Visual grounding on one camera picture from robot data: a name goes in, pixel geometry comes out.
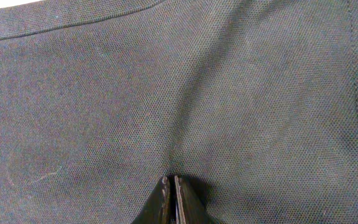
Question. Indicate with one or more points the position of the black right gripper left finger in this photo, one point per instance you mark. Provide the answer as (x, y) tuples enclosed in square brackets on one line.
[(156, 209)]

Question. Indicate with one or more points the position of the black polo shirt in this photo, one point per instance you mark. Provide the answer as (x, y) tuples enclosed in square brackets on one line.
[(255, 101)]

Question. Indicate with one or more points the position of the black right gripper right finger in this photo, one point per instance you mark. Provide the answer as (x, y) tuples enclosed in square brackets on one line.
[(188, 208)]

